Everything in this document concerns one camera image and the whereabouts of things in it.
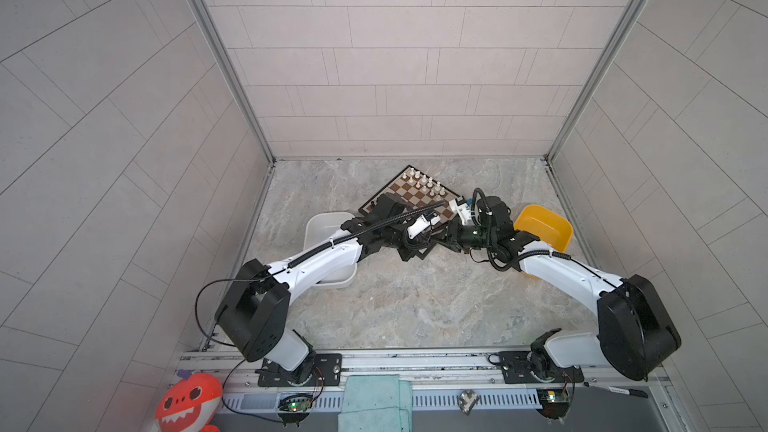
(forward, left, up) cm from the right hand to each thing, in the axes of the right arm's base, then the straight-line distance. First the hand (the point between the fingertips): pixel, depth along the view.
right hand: (429, 239), depth 78 cm
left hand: (0, -2, -1) cm, 2 cm away
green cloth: (-33, +15, -14) cm, 39 cm away
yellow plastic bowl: (+11, -41, -14) cm, 44 cm away
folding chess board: (+27, 0, -13) cm, 30 cm away
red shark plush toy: (-31, +52, -5) cm, 61 cm away
